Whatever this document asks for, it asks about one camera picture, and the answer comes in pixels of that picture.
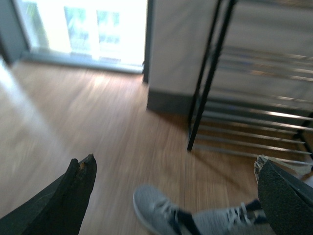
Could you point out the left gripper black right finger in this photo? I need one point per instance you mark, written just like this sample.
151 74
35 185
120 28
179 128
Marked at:
286 200

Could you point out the black metal shoe rack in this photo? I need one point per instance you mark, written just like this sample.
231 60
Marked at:
254 93

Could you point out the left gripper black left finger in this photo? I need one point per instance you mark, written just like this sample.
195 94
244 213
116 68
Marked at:
58 209

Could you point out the grey knit sneaker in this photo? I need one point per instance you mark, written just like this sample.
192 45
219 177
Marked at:
159 215
245 219

